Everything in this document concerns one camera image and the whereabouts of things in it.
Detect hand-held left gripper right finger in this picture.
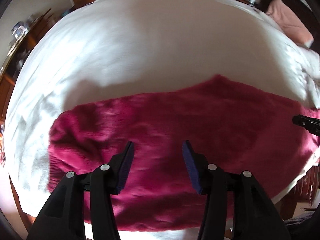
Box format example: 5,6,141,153
182,140,292,240

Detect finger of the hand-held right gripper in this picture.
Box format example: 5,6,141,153
292,114,320,137

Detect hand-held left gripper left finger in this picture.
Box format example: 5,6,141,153
26,141,135,240

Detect crimson fleece blanket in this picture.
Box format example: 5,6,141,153
47,74,320,232

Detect crumpled white duvet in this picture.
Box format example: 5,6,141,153
285,37,320,109

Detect pink pillow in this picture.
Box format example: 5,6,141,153
265,0,314,47

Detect dark wooden headboard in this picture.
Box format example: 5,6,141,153
267,0,320,43

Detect white bed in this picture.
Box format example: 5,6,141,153
5,0,320,240

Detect long wooden desk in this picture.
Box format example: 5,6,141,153
0,9,53,113

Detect electric kettle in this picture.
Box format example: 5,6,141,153
12,22,27,37

